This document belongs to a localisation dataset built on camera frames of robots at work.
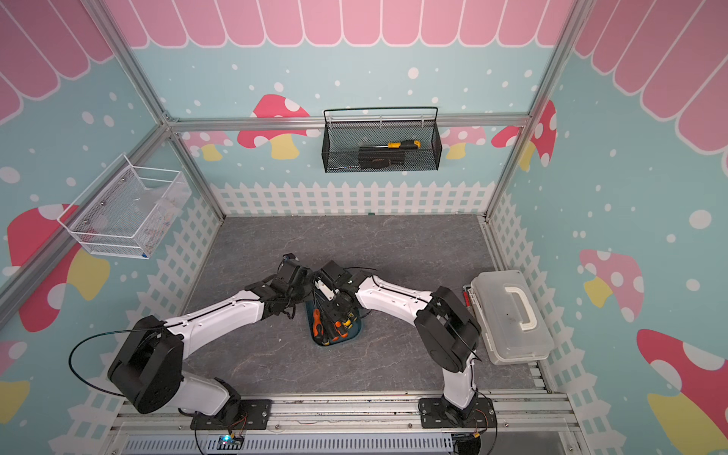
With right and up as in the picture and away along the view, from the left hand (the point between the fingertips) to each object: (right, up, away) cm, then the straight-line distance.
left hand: (308, 291), depth 90 cm
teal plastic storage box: (+6, -12, -5) cm, 14 cm away
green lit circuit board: (-16, -36, -17) cm, 43 cm away
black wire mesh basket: (+24, +50, +5) cm, 56 cm away
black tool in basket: (+23, +42, -2) cm, 48 cm away
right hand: (+8, -5, -3) cm, 10 cm away
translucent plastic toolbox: (+59, -7, -12) cm, 61 cm away
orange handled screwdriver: (+4, -10, -5) cm, 12 cm away
